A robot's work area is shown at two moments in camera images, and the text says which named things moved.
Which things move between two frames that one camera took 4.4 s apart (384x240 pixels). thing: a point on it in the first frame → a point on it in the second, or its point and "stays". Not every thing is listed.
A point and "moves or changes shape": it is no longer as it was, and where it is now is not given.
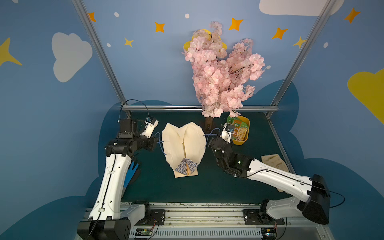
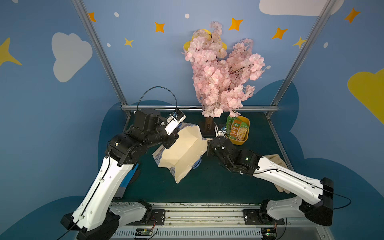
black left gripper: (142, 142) → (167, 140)
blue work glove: (129, 174) stays
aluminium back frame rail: (191, 107) stays
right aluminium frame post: (326, 9) stays
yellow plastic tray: (246, 120) stays
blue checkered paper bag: (184, 146) moves or changes shape
